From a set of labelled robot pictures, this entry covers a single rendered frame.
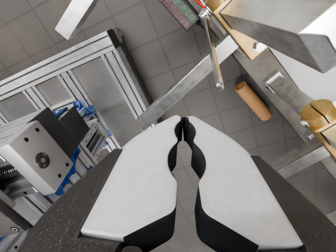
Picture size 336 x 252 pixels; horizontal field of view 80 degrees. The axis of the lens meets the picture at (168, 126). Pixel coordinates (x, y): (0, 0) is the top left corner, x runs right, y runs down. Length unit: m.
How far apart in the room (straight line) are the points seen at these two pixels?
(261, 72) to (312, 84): 0.23
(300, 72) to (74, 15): 0.65
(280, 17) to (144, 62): 1.17
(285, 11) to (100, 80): 1.08
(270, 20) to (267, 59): 0.44
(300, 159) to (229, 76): 0.97
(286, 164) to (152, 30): 1.04
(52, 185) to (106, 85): 0.79
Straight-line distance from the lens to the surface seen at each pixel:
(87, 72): 1.21
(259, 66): 0.63
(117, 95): 1.21
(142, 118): 0.48
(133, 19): 1.30
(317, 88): 0.84
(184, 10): 0.57
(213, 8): 0.42
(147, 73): 1.34
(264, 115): 1.47
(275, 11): 0.21
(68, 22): 0.49
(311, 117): 0.43
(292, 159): 0.48
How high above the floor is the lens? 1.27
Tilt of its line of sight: 58 degrees down
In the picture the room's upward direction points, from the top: 175 degrees counter-clockwise
